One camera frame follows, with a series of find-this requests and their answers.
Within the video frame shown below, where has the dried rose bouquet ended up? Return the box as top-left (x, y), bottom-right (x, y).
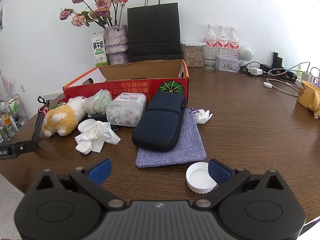
top-left (59, 0), bottom-right (129, 29)

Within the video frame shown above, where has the white bottle cap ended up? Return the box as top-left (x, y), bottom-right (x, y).
top-left (185, 162), bottom-right (217, 194)

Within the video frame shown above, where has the small white tissue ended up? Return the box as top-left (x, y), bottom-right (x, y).
top-left (193, 109), bottom-right (213, 124)

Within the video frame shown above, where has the white round speaker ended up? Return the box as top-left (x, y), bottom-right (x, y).
top-left (239, 46), bottom-right (254, 67)

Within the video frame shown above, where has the small white cap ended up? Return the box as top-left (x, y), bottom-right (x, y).
top-left (75, 141), bottom-right (92, 155)

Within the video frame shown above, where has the black paper bag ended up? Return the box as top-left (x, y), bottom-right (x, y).
top-left (127, 0), bottom-right (182, 62)

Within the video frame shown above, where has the clear cotton swab box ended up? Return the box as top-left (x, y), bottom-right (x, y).
top-left (106, 93), bottom-right (147, 127)

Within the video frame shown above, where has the yellow white plush toy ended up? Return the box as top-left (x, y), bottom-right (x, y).
top-left (42, 96), bottom-right (87, 137)

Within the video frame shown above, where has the yellow mug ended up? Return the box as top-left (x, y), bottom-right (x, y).
top-left (297, 81), bottom-right (320, 112)

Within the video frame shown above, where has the water bottle red label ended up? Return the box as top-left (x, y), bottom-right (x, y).
top-left (228, 27), bottom-right (240, 59)
top-left (217, 25), bottom-right (229, 57)
top-left (205, 24), bottom-right (217, 49)

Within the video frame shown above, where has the clear drinking glass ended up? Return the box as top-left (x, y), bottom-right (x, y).
top-left (203, 46), bottom-right (217, 72)

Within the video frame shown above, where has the purple fabric pouch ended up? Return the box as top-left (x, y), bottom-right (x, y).
top-left (136, 108), bottom-right (207, 168)

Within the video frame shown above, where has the green white milk carton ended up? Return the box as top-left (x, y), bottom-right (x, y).
top-left (92, 31), bottom-right (108, 67)

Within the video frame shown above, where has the navy zipper case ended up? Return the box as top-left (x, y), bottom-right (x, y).
top-left (132, 92), bottom-right (185, 152)

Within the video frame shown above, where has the white power adapter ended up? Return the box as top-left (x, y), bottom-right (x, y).
top-left (248, 67), bottom-right (263, 76)

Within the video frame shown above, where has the white charger cable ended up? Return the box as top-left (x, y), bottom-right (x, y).
top-left (262, 62), bottom-right (311, 97)

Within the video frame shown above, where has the white lid ring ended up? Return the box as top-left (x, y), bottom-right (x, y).
top-left (77, 119), bottom-right (97, 133)

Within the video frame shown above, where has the green packet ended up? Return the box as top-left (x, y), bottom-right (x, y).
top-left (84, 89), bottom-right (112, 115)

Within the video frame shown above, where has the clear jar of seeds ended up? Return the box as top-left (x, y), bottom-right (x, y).
top-left (181, 41), bottom-right (204, 68)

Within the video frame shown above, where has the red cardboard box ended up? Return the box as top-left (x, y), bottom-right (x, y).
top-left (63, 60), bottom-right (189, 101)

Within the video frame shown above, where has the purple ceramic vase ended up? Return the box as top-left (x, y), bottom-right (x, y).
top-left (104, 25), bottom-right (129, 65)

